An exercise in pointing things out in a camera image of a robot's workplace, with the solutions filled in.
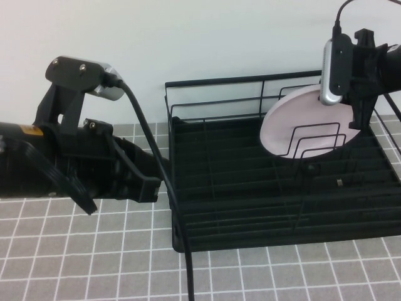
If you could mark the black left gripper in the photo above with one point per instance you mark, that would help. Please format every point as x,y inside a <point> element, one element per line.
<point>97,156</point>

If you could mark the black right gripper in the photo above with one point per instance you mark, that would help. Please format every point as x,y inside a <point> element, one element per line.
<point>369,69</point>

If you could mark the pink round plate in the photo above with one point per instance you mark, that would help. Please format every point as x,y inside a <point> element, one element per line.
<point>282,125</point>

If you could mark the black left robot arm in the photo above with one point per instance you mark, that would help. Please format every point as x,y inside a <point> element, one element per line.
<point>18,175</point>

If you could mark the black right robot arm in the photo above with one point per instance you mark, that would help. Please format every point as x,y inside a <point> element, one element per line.
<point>393,69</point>

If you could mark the grey white checked tablecloth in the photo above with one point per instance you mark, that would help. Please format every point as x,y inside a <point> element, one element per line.
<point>94,251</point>

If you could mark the black plastic drain tray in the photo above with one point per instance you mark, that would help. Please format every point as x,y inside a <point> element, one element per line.
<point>238,188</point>

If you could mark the small silver clip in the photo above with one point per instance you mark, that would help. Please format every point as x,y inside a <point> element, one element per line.
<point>338,182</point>

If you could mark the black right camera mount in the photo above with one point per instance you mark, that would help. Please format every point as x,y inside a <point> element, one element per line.
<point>342,62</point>

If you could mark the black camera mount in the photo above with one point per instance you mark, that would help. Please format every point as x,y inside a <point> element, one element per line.
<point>342,62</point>
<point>62,100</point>

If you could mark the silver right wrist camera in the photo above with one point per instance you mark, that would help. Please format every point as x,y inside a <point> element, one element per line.
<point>327,81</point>

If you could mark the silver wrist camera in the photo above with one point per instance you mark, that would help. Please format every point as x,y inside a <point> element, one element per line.
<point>109,91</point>
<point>327,81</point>

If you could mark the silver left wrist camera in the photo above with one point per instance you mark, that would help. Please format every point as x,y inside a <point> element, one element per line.
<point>109,91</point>

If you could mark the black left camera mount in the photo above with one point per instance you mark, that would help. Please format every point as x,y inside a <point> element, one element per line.
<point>62,100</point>

